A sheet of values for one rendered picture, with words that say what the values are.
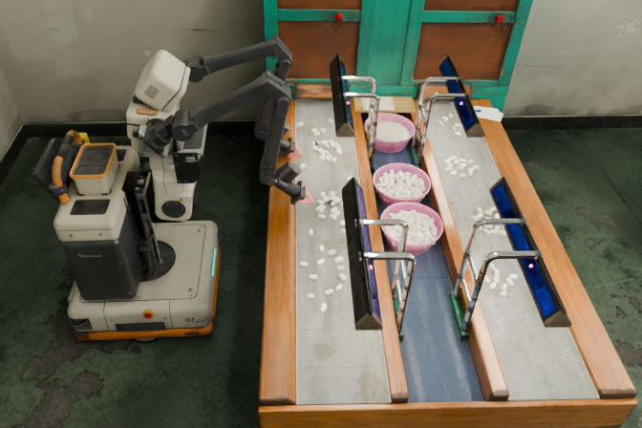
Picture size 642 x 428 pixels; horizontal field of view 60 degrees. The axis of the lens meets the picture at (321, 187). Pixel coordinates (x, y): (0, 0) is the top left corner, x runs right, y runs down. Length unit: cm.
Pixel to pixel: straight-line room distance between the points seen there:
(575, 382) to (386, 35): 186
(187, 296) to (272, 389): 100
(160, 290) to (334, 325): 106
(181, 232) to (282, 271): 102
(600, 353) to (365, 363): 81
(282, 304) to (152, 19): 234
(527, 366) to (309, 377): 74
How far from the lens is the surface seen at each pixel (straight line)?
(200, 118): 207
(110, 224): 244
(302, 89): 309
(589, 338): 223
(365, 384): 193
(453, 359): 212
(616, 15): 441
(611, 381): 215
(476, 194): 266
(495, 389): 198
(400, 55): 310
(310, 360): 197
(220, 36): 385
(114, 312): 282
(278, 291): 211
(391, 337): 201
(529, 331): 219
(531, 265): 191
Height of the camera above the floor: 240
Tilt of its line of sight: 40 degrees down
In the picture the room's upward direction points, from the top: 2 degrees clockwise
